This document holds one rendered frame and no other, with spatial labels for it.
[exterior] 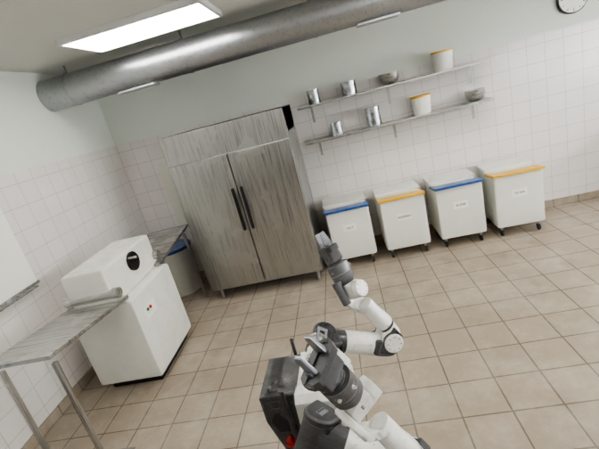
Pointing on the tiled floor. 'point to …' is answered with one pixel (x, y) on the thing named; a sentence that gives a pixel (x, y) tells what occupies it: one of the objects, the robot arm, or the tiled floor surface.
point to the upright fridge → (246, 199)
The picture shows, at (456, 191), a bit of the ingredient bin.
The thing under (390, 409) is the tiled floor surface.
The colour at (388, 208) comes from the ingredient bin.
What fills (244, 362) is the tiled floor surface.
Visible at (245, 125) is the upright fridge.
